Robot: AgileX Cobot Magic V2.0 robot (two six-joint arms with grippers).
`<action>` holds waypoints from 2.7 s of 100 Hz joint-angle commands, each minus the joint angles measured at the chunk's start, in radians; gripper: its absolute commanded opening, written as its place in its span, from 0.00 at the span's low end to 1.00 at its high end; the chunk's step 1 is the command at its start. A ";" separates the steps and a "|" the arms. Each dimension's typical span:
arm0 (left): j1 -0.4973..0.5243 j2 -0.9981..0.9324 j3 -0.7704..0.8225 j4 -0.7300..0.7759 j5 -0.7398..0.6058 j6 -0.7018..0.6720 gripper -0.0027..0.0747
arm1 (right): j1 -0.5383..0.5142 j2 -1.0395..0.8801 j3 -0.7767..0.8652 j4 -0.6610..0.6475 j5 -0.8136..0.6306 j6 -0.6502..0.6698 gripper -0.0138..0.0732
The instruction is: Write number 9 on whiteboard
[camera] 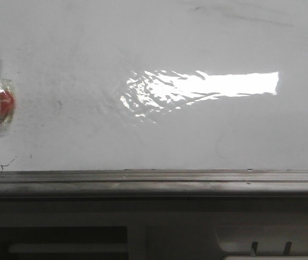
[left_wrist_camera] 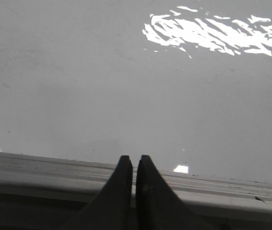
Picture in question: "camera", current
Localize red magnet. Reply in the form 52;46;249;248
0;79;16;125

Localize white whiteboard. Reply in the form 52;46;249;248
0;1;308;171

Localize white plastic marker tray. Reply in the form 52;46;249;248
216;225;308;257

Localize grey aluminium whiteboard frame rail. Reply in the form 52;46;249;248
0;170;308;199

